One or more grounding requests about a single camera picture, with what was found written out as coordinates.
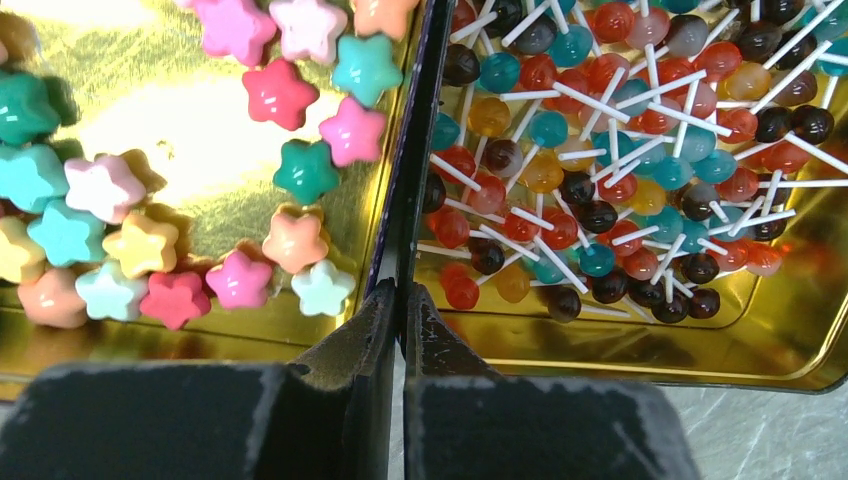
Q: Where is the gold tin of star candies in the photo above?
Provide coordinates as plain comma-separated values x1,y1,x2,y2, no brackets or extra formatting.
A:
1,1,450,401

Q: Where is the gold tin of lollipops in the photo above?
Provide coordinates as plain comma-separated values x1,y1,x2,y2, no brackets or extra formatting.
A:
407,1,847,393

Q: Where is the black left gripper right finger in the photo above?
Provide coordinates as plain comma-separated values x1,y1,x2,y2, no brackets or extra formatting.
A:
403,284,700,479

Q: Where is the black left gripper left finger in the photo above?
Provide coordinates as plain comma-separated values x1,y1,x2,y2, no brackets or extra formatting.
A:
1,279,396,479

